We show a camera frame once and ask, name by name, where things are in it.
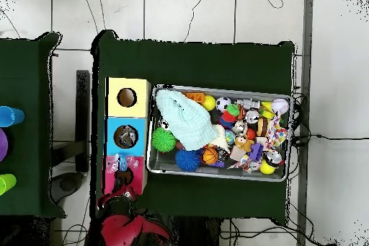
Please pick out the green spiky creature toy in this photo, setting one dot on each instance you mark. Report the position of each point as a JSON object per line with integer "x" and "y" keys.
{"x": 233, "y": 109}

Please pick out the blue spiky rubber ball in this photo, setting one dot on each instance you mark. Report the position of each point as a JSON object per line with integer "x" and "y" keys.
{"x": 188, "y": 160}

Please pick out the wooden box with three holes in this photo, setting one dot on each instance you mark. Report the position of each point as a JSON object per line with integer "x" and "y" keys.
{"x": 114, "y": 111}

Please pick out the mint green waffle cloth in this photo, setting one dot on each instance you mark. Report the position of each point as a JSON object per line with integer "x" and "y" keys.
{"x": 187, "y": 124}

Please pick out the small orange basketball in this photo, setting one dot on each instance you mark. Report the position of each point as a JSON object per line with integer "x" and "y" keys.
{"x": 210, "y": 156}

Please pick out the brown plush monkey toy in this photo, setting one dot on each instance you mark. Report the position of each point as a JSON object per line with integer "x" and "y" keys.
{"x": 245, "y": 143}

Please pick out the purple plastic bowl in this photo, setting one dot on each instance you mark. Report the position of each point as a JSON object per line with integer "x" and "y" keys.
{"x": 3, "y": 145}

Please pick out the white baseball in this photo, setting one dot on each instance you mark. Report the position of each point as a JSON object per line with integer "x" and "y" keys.
{"x": 280, "y": 106}

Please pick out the green spiky rubber ball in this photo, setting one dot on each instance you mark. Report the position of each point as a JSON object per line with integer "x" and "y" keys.
{"x": 163, "y": 139}

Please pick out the yellow plastic ball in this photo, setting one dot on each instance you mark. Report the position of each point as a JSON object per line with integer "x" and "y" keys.
{"x": 209, "y": 103}

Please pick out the green plastic cup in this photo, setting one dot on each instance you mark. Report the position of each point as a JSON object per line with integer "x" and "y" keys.
{"x": 7, "y": 183}

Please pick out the grey metal bar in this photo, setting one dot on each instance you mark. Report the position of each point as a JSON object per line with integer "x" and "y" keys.
{"x": 308, "y": 26}

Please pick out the crushed clear plastic bottle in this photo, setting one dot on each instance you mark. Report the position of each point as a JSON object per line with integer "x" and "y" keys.
{"x": 122, "y": 163}

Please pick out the black upright panel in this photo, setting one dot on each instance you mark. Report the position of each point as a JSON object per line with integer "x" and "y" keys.
{"x": 83, "y": 113}

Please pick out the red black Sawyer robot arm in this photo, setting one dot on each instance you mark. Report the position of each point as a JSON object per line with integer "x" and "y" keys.
{"x": 124, "y": 228}

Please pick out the small soccer ball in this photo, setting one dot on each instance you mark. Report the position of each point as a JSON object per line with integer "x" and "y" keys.
{"x": 223, "y": 104}

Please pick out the clear blue plastic packet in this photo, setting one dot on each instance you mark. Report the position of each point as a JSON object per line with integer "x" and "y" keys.
{"x": 126, "y": 140}

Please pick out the orange plastic brick toy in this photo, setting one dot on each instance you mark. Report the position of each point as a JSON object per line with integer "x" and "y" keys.
{"x": 196, "y": 97}

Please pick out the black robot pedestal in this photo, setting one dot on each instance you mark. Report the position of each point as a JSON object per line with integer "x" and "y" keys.
{"x": 201, "y": 231}

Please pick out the blue plastic cup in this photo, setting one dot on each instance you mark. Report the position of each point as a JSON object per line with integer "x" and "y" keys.
{"x": 10, "y": 116}

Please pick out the dark grey round base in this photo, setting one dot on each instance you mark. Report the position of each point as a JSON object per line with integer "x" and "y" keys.
{"x": 67, "y": 185}

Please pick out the dark green tablecloth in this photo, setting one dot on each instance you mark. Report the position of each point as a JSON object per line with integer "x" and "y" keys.
{"x": 28, "y": 70}
{"x": 187, "y": 64}

